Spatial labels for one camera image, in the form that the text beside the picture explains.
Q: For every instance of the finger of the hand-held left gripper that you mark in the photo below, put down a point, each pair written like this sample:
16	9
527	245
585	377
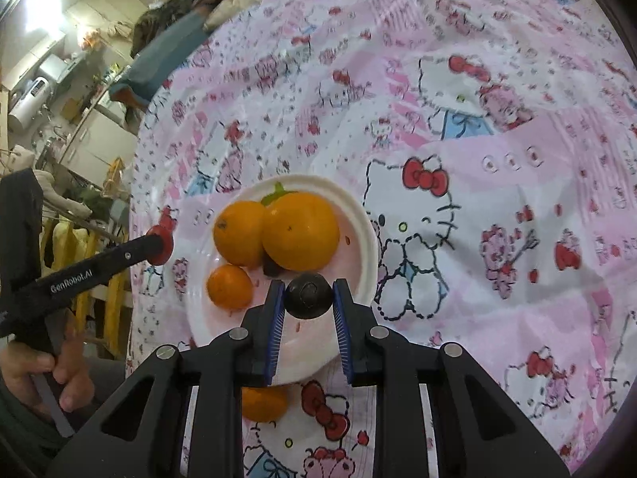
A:
139	251

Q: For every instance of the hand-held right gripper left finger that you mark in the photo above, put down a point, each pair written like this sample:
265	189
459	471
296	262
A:
275	328

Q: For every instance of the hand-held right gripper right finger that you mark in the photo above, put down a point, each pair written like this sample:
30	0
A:
343	328

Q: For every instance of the dark purple grape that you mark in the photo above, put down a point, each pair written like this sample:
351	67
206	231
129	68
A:
308	296

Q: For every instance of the small tangerine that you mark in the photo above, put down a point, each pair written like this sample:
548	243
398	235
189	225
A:
263	403
230	286

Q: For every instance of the pink strawberry print plate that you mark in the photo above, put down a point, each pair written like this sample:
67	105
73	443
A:
353	254

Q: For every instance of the large round orange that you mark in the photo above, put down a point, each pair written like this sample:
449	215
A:
301	231

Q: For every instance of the large oval orange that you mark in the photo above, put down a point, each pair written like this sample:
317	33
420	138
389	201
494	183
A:
239	234

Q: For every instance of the person's left hand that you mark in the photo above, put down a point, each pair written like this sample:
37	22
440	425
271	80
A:
74	368

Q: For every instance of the yellow stool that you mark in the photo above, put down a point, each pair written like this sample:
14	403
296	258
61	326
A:
114	289

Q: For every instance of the white kitchen counter cabinet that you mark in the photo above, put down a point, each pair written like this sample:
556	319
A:
104	134

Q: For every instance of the white water heater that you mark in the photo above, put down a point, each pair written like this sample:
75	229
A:
25	104

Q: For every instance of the blue cloth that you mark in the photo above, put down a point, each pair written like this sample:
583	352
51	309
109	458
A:
159	64

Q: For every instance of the pink cartoon printed blanket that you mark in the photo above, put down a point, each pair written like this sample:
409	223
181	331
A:
497	209

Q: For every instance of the hanging orange bag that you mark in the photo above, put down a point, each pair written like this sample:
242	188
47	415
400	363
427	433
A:
90	41

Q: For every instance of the pile of dark clothes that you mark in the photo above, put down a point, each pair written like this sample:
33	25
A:
164	15

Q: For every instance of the white upper cabinet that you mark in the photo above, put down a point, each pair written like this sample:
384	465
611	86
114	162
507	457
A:
99	10

